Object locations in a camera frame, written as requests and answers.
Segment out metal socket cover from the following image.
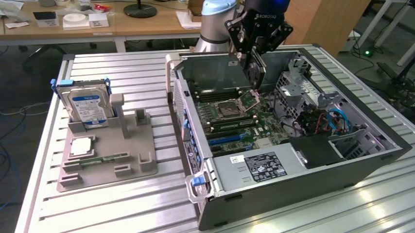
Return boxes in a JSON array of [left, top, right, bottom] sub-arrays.
[[238, 89, 263, 109]]

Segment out open cardboard box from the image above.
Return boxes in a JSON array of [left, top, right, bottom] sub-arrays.
[[187, 0, 209, 17]]

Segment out white box with bowl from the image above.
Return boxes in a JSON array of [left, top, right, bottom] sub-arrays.
[[62, 13, 91, 32]]

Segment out black office chair base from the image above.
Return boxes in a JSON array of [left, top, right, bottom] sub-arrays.
[[18, 41, 98, 72]]

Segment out hard disk in blue caddy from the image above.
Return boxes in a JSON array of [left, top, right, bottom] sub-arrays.
[[49, 76, 114, 128]]

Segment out grey parts rack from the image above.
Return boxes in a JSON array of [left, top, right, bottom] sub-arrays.
[[57, 93, 161, 193]]

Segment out blue wire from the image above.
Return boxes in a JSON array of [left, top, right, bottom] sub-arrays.
[[325, 108, 354, 133]]

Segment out green RAM stick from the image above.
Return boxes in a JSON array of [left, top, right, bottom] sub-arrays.
[[79, 155, 130, 166]]

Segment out black round lamp base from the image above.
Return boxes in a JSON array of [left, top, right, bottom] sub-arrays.
[[123, 3, 159, 19]]

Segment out blue expansion slot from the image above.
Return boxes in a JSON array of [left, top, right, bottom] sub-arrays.
[[207, 134, 249, 147]]

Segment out metal disk bay cage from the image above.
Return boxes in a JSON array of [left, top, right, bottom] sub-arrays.
[[275, 71, 326, 122]]

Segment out wooden cabinet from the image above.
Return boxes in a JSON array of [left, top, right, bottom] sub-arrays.
[[285, 0, 373, 55]]

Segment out small white labelled box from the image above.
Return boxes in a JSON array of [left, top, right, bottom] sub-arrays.
[[89, 13, 110, 29]]

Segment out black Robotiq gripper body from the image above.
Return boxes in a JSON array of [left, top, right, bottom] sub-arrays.
[[242, 0, 293, 41]]

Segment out black graphics card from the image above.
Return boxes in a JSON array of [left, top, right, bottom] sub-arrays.
[[229, 33, 269, 91]]

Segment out black expansion slot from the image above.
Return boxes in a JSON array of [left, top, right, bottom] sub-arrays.
[[207, 130, 245, 141]]

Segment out white box black lid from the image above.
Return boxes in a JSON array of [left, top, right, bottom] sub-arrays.
[[33, 11, 62, 28]]

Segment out grey power supply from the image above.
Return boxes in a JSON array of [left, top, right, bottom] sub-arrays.
[[213, 143, 307, 192]]

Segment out clear plastic bag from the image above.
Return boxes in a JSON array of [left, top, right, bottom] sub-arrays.
[[0, 1, 33, 22]]

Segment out CPU socket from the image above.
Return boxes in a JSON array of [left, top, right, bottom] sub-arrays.
[[215, 99, 247, 121]]

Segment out white label card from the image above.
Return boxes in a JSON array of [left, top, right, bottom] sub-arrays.
[[5, 21, 31, 29]]

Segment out grey tilted disk bay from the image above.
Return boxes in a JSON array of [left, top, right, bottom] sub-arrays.
[[329, 128, 369, 159]]

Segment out wooden desk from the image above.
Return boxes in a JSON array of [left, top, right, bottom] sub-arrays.
[[0, 0, 293, 47]]

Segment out white papers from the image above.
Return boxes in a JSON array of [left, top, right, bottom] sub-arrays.
[[177, 11, 205, 30]]

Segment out black RAM stick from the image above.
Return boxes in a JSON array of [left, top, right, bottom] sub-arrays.
[[210, 117, 258, 131]]

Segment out black open PC case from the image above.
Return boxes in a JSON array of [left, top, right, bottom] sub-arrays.
[[165, 47, 414, 231]]

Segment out green motherboard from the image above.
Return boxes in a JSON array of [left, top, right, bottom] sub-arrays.
[[187, 80, 293, 157]]

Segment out white desk frame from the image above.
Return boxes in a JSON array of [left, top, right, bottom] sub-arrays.
[[354, 0, 415, 66]]

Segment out silver CPU chip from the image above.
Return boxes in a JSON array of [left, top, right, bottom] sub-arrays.
[[70, 138, 95, 156]]

